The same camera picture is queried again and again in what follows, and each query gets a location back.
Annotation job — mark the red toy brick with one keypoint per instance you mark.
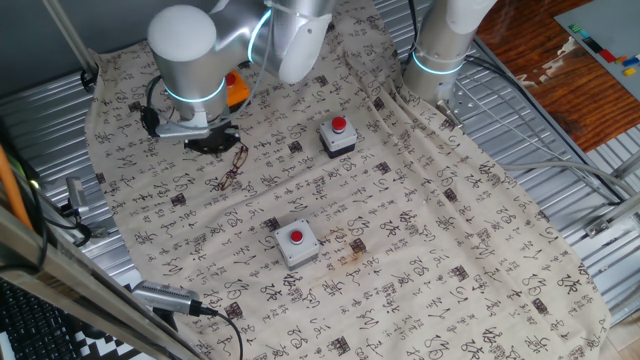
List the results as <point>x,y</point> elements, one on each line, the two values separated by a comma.
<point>607,55</point>

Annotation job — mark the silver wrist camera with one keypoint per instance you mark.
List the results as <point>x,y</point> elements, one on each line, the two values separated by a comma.
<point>180,131</point>

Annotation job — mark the black toy brick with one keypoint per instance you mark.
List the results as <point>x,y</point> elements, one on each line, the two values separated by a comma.
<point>592,45</point>

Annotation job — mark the aluminium corner bracket rail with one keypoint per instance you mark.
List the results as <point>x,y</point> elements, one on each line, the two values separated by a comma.
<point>612,215</point>

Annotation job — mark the aluminium frame beam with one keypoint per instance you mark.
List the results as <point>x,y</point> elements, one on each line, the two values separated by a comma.
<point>75,285</point>

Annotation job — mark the orange tube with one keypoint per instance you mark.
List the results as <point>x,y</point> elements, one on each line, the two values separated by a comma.
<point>11,185</point>

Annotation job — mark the brown wooden table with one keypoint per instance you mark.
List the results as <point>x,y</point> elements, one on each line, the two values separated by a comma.
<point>560,85</point>

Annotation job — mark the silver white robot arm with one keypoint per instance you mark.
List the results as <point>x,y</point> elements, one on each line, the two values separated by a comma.
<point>190,60</point>

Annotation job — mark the grey metal pole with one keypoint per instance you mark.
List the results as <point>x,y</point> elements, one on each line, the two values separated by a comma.
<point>70,35</point>

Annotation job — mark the black computer mouse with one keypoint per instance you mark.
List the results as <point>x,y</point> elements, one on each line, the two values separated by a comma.
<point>92,331</point>

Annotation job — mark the grey flat board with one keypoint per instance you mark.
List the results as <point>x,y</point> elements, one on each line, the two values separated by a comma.
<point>605,25</point>

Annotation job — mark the small grey camera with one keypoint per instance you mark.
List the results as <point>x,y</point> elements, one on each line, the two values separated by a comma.
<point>76,195</point>

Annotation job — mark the black keyboard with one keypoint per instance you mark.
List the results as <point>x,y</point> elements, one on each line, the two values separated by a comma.
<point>35,325</point>

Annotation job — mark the beige calligraphy print tablecloth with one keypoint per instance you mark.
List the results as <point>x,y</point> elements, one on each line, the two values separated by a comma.
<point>400,225</point>

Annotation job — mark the black pole clamp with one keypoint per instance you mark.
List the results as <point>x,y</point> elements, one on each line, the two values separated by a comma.
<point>89,81</point>

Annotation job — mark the brown thin-frame glasses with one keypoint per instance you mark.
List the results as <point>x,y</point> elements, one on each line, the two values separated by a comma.
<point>232,172</point>

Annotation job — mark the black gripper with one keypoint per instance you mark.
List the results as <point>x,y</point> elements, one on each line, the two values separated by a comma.
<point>220,131</point>

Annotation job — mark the silver base mounting plate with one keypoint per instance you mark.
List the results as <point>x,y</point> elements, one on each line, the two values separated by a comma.
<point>465,102</point>

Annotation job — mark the yellow toy brick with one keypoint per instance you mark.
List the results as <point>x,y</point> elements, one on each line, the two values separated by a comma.
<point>629,71</point>

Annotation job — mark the orange box red mushroom button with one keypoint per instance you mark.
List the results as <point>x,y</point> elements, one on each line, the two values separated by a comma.
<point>239,92</point>

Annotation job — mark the grey box flat red button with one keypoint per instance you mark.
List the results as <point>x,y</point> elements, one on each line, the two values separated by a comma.
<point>288,248</point>

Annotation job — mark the blue toy brick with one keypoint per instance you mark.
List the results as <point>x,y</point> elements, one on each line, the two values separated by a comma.
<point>631,61</point>

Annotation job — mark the black white checkerboard sheet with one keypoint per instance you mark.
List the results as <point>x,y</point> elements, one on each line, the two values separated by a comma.
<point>107,347</point>

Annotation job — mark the silver depth camera with mount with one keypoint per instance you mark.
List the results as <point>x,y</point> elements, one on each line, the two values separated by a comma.
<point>165,297</point>

